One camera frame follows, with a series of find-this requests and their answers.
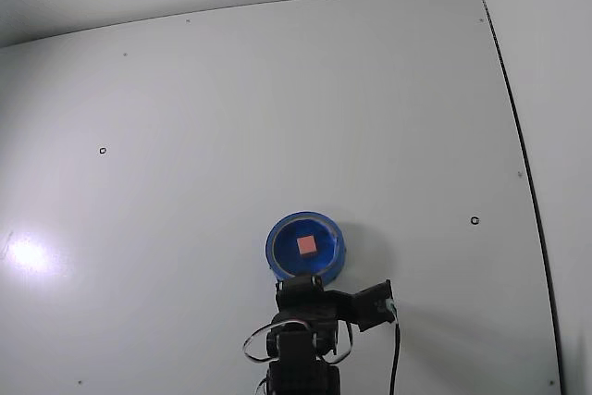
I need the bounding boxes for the black camera cable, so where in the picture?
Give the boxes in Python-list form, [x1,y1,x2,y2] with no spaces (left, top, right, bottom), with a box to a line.
[378,300,402,395]

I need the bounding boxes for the blue tape roll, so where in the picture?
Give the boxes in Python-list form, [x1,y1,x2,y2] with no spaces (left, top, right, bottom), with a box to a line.
[265,211,348,283]

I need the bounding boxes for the white black wire loop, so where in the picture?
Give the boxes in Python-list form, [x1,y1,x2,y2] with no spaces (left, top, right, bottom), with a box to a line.
[242,320,279,364]
[323,319,354,366]

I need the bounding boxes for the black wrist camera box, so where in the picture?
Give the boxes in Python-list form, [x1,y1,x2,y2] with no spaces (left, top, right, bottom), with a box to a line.
[352,278,395,333]

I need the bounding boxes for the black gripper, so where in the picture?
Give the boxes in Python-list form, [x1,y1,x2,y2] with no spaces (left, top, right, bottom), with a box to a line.
[275,274,358,355]

